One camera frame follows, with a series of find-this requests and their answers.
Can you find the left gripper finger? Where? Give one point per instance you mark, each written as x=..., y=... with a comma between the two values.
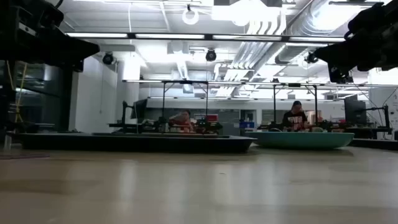
x=81, y=49

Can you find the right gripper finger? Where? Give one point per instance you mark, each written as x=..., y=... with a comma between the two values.
x=339, y=54

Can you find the teal round plate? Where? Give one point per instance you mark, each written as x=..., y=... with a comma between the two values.
x=298, y=140

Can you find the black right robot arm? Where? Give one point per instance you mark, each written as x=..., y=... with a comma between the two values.
x=382, y=15

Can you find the black plastic tray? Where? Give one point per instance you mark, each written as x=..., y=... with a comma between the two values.
x=133, y=143

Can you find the black computer monitor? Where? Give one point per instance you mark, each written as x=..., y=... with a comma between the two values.
x=140, y=109
x=355, y=112

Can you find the black monitor stand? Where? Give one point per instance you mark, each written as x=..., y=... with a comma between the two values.
x=124, y=113

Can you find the person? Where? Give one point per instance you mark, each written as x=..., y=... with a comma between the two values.
x=183, y=123
x=294, y=119

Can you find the overhead light bar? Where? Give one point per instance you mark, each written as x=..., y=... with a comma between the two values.
x=169, y=36

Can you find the blue storage box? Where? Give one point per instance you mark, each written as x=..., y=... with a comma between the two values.
x=246, y=125

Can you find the red storage box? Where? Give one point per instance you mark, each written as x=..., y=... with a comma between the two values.
x=210, y=117

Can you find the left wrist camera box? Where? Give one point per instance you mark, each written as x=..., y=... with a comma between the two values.
x=78, y=66

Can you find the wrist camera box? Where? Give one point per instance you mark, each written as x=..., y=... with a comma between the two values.
x=339, y=74
x=78, y=66

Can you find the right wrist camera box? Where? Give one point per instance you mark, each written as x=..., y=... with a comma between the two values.
x=339, y=74

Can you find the black ceiling camera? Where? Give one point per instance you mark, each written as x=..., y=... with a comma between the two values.
x=211, y=55
x=108, y=58
x=311, y=58

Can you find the black background rig frame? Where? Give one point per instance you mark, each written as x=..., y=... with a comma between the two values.
x=293, y=84
x=186, y=82

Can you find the black aluminium table frame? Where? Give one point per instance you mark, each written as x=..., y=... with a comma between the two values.
x=373, y=143

